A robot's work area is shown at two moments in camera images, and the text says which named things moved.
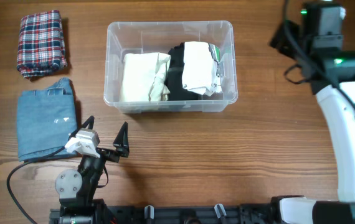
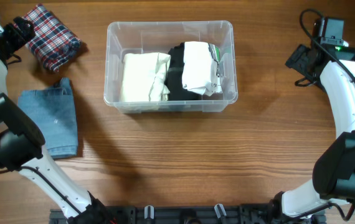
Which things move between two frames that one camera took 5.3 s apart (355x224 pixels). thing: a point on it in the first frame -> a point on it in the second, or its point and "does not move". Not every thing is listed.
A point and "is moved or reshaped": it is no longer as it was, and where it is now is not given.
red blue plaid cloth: (41, 44) is moved or reshaped
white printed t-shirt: (201, 60) does not move
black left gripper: (121, 143) -> (20, 38)
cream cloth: (143, 77) does not move
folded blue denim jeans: (46, 119) does not move
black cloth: (175, 90) does not move
